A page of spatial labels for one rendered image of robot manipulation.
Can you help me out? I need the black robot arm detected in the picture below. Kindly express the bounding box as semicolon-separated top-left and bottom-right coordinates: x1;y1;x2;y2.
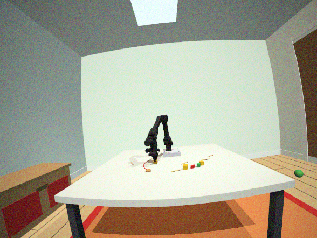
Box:
144;115;173;153

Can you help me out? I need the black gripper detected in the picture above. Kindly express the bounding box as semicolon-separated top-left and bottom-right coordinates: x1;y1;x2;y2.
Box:
148;145;160;162

